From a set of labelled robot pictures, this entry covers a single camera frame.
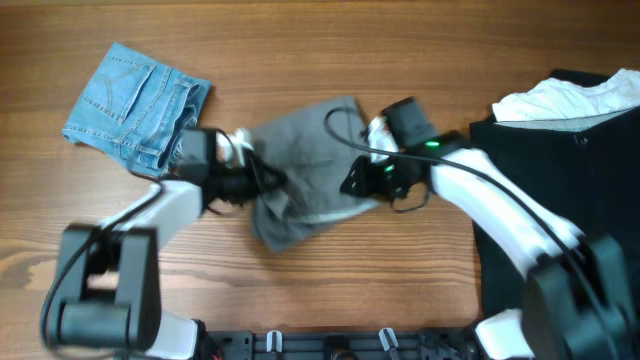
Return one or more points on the white garment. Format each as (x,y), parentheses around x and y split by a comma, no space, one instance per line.
(555,99)

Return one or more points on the black garment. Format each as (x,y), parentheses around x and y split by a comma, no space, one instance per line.
(583,169)

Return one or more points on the folded blue denim shorts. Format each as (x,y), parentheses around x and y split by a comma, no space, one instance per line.
(135,109)

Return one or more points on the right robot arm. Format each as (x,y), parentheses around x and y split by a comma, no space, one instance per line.
(577,300)

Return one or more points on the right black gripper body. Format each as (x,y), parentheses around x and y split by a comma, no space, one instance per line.
(378,180)

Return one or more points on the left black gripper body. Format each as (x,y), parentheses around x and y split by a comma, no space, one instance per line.
(246,185)

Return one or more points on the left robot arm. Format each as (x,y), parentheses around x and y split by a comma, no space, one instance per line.
(106,294)

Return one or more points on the grey shorts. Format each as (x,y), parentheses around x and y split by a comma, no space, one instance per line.
(316,165)

